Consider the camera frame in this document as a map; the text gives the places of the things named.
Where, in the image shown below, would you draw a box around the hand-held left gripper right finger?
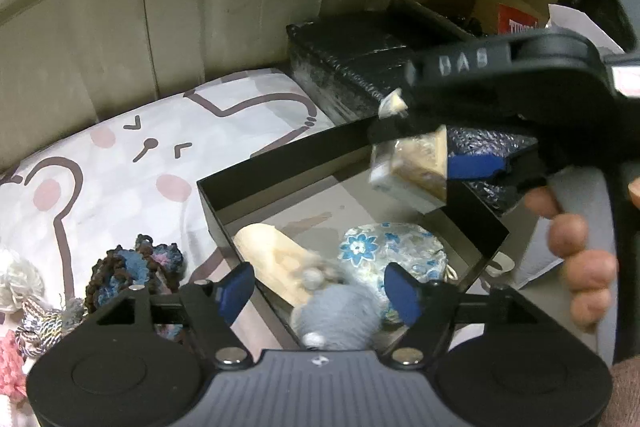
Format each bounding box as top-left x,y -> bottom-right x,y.
382,263 -> 546,368

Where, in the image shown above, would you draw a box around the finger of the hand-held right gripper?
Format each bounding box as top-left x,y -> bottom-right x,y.
367,38 -> 521,145
446,146 -> 550,210

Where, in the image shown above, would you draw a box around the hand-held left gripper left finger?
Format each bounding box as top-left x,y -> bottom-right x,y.
92,262 -> 256,368

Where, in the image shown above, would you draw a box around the cream yellow cloth item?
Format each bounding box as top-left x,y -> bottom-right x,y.
234,223 -> 321,308

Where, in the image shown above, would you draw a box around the blue floral fabric pouch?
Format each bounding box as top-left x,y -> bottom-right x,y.
340,222 -> 458,325

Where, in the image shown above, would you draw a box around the cream tissue pack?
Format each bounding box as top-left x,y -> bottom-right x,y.
369,89 -> 449,214

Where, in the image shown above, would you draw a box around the grey crochet doll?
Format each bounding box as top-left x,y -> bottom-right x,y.
290,254 -> 383,350

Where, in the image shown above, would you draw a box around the black box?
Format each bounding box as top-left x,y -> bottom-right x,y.
196,117 -> 511,350

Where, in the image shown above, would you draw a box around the dark crochet scrunchie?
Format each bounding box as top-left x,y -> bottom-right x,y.
86,233 -> 188,343

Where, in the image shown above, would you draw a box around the grey rope knot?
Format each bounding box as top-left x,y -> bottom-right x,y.
15,297 -> 87,358

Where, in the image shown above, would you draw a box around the pink crochet doll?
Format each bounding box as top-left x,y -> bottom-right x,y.
0,334 -> 28,403

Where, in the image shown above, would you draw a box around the person's right hand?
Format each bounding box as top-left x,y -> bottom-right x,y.
524,179 -> 640,329

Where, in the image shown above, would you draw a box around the red printed box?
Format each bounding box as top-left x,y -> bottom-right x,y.
496,3 -> 548,35

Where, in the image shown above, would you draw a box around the black wrapped parcel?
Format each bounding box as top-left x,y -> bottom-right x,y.
286,7 -> 548,212

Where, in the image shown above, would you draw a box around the bear printed blanket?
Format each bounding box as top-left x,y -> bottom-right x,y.
0,67 -> 336,427

